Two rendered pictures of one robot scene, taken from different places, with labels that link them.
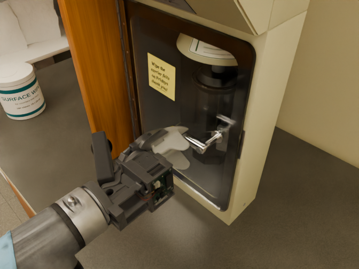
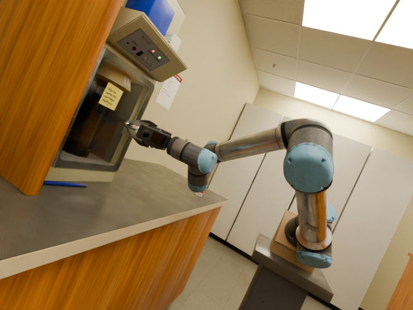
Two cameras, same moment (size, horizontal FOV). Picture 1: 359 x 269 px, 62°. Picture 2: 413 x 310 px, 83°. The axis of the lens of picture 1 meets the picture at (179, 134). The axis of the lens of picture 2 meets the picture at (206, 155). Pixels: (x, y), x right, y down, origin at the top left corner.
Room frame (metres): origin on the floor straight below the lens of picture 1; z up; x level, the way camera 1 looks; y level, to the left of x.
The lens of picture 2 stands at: (0.50, 0.92, 1.24)
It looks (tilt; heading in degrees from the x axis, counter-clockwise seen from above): 1 degrees down; 246
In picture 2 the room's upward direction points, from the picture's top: 25 degrees clockwise
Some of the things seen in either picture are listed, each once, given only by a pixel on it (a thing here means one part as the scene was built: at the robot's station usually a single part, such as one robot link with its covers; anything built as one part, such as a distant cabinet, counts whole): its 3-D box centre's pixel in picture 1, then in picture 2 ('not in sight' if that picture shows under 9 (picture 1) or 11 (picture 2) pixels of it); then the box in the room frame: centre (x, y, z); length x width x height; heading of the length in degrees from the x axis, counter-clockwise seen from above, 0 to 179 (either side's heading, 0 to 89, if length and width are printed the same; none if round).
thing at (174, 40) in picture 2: not in sight; (169, 43); (0.41, -0.01, 1.54); 0.05 x 0.05 x 0.06; 37
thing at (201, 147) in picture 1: (194, 134); (129, 125); (0.42, -0.03, 1.20); 0.10 x 0.05 x 0.03; 46
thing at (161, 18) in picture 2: not in sight; (150, 12); (0.51, 0.10, 1.55); 0.10 x 0.10 x 0.09; 46
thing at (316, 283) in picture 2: not in sight; (287, 261); (-0.44, 0.17, 0.92); 0.32 x 0.32 x 0.04; 48
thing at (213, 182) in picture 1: (177, 114); (110, 119); (0.49, 0.00, 1.19); 0.30 x 0.01 x 0.40; 46
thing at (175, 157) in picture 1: (176, 158); (138, 135); (0.38, 0.01, 1.18); 0.09 x 0.06 x 0.03; 136
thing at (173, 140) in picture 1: (176, 140); (142, 125); (0.38, 0.01, 1.22); 0.09 x 0.06 x 0.03; 136
